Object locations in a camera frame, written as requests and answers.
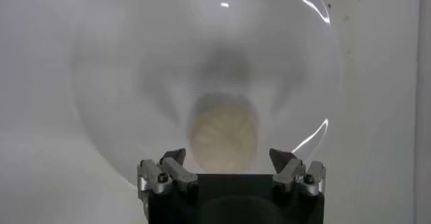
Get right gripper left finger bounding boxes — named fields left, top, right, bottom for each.
left=137, top=147, right=199, bottom=201

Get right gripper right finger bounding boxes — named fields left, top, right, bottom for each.
left=268, top=147, right=327, bottom=198

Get white steamed baozi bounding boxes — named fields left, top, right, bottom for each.
left=188, top=92, right=260, bottom=174

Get white round plate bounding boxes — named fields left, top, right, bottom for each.
left=69, top=0, right=345, bottom=192

